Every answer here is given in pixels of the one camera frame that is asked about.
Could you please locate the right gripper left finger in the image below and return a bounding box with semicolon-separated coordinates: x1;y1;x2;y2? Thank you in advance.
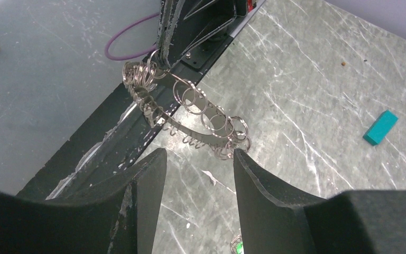
0;148;167;253

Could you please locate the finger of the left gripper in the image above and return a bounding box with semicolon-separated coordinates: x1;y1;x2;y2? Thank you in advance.
184;1;236;51
156;0;189;69

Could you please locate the black base frame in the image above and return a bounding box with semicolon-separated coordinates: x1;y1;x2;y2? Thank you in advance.
15;0;267;201

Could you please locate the green key tag with key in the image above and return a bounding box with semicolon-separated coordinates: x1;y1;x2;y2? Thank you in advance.
230;234;244;254

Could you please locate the teal block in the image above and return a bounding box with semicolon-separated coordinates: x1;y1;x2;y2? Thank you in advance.
363;110;399;146

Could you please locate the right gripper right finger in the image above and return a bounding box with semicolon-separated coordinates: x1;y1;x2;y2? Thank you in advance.
233;149;406;253

